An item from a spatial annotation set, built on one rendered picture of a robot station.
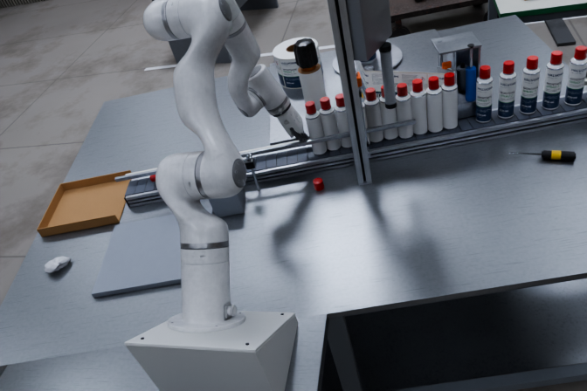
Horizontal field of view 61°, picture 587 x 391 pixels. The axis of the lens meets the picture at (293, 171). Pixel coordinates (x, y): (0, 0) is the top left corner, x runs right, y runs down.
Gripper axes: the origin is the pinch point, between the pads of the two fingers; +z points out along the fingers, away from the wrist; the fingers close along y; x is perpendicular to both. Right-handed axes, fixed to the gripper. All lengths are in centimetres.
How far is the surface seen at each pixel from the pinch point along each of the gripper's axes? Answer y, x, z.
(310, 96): 23.9, -5.0, -1.0
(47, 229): -13, 94, -25
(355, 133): -16.0, -19.7, -3.3
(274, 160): -0.2, 13.6, 1.8
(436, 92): -2.8, -46.5, 6.1
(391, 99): -11.6, -33.8, -5.2
